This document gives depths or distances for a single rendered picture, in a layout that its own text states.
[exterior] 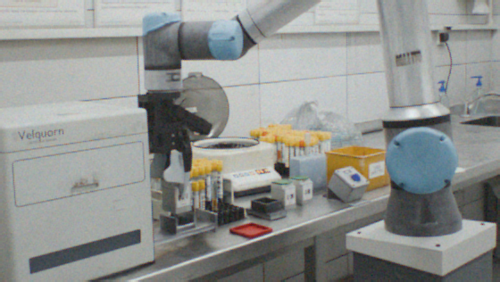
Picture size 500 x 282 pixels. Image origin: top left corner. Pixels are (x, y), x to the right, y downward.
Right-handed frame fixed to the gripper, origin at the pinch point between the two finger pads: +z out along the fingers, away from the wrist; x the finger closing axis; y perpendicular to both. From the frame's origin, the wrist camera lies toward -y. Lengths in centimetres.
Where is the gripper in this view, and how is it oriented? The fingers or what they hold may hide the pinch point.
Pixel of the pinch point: (176, 187)
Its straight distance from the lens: 126.1
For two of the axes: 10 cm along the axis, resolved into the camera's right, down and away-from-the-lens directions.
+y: -7.5, 1.0, -6.6
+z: 0.3, 9.9, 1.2
